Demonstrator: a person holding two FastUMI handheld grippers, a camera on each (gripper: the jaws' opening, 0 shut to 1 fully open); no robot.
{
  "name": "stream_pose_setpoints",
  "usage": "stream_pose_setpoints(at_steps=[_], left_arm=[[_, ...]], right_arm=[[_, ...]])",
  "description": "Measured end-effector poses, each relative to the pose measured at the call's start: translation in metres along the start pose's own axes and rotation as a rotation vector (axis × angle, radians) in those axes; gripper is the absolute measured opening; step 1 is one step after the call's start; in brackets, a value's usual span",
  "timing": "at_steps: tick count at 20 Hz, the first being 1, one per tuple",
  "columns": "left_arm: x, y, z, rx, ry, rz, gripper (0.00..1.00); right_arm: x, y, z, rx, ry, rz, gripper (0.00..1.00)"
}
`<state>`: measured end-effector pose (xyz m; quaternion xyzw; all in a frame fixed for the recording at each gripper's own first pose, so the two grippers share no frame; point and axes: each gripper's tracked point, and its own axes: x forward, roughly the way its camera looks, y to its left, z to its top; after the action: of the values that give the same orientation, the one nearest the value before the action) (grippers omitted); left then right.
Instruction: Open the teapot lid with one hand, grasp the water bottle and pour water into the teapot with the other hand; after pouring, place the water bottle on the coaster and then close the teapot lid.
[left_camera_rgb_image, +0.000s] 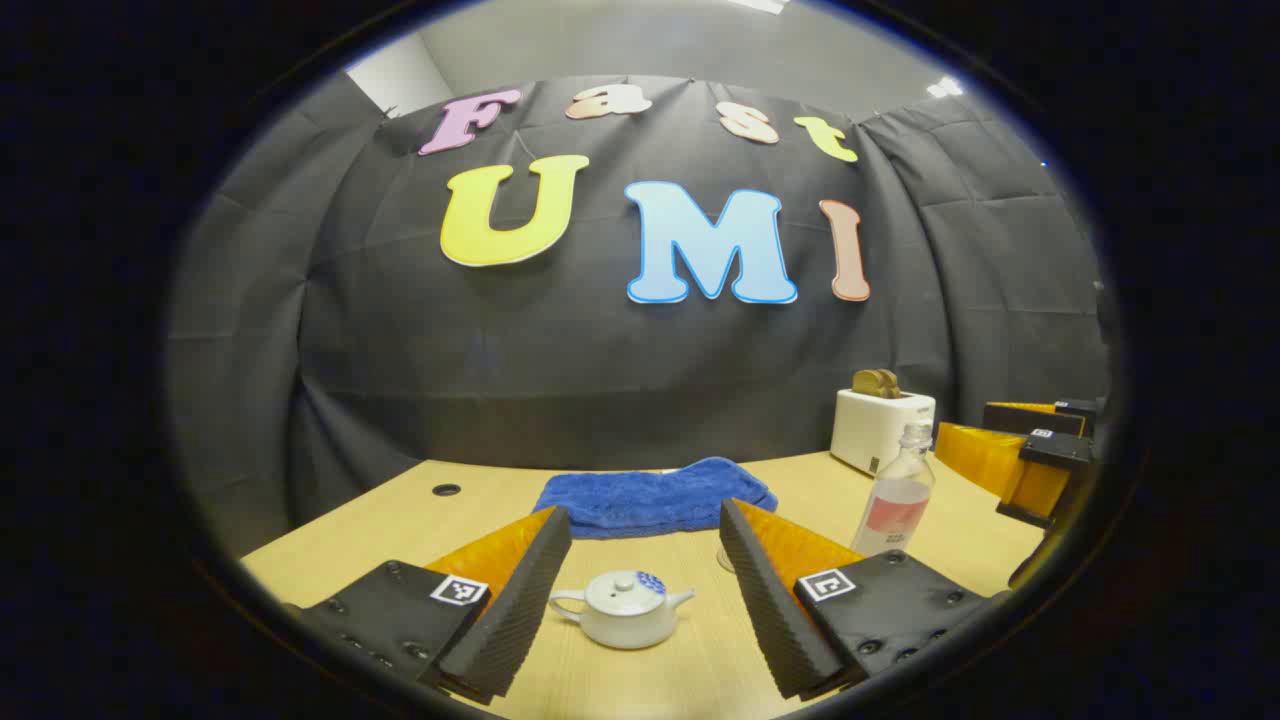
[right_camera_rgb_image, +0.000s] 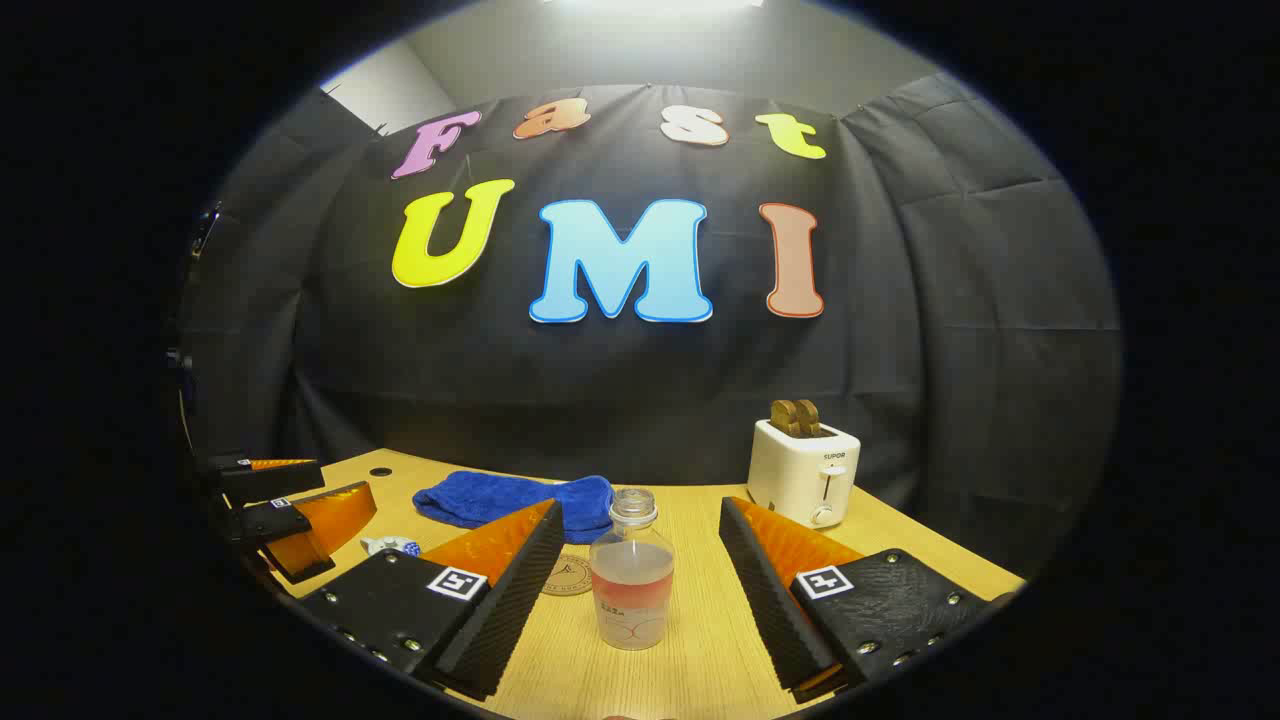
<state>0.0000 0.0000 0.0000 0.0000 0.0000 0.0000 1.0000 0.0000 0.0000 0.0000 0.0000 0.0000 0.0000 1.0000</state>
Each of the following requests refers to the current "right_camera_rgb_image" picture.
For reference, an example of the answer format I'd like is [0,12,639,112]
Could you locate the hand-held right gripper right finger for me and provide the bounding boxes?
[719,496,1025,705]

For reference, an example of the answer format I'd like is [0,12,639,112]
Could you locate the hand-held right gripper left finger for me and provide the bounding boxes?
[298,498,568,701]

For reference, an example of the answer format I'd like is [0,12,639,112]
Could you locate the white toaster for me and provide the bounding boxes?
[746,418,862,530]

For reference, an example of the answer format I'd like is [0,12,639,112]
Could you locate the clear water bottle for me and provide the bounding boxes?
[589,487,676,652]

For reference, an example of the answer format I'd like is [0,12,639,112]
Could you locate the round wooden coaster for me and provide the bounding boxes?
[540,553,598,598]

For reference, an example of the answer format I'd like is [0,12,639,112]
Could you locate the blue towel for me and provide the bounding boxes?
[412,470,616,546]

